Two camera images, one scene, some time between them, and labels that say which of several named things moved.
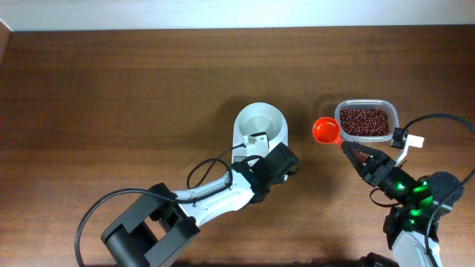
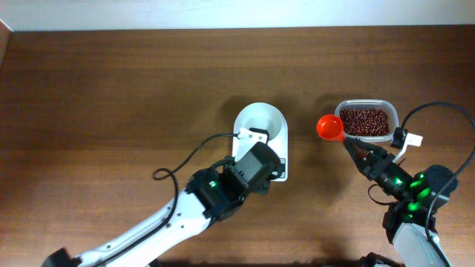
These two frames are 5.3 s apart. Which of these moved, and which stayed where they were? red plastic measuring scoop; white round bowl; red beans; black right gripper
Moved: red plastic measuring scoop
Stayed: red beans; white round bowl; black right gripper
